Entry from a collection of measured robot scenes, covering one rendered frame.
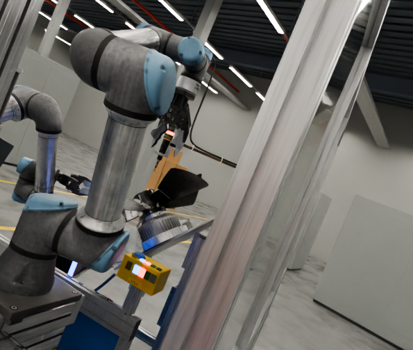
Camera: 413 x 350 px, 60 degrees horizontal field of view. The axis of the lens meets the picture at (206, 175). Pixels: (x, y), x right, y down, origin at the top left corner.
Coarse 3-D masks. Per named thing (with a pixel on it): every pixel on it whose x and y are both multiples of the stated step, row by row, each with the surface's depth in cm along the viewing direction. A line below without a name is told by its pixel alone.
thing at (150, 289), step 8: (128, 256) 131; (144, 256) 137; (136, 264) 130; (144, 264) 129; (152, 264) 133; (160, 264) 137; (120, 272) 131; (128, 272) 130; (152, 272) 128; (160, 272) 127; (168, 272) 134; (128, 280) 130; (136, 280) 129; (144, 280) 128; (160, 280) 129; (144, 288) 128; (152, 288) 127; (160, 288) 133
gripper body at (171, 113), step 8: (176, 88) 114; (176, 96) 113; (184, 96) 114; (192, 96) 116; (176, 104) 115; (184, 104) 118; (168, 112) 115; (176, 112) 113; (184, 112) 115; (168, 120) 114; (176, 120) 113; (184, 120) 118; (176, 128) 119
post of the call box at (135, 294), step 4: (132, 288) 133; (136, 288) 133; (132, 292) 133; (136, 292) 132; (140, 292) 134; (128, 296) 133; (132, 296) 133; (136, 296) 132; (128, 300) 133; (132, 300) 133; (136, 300) 133; (128, 304) 133; (132, 304) 132; (136, 304) 135; (124, 308) 133; (128, 308) 133; (132, 308) 133; (124, 312) 133; (128, 312) 133; (132, 312) 135
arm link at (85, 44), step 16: (80, 32) 74; (96, 32) 71; (112, 32) 83; (128, 32) 89; (144, 32) 96; (160, 32) 106; (80, 48) 69; (96, 48) 68; (160, 48) 106; (80, 64) 70
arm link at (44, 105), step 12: (36, 96) 138; (48, 96) 140; (36, 108) 136; (48, 108) 137; (36, 120) 137; (48, 120) 137; (60, 120) 142; (48, 132) 138; (60, 132) 143; (48, 144) 141; (48, 156) 143; (36, 168) 146; (48, 168) 145; (36, 180) 147; (48, 180) 147; (36, 192) 149; (48, 192) 150
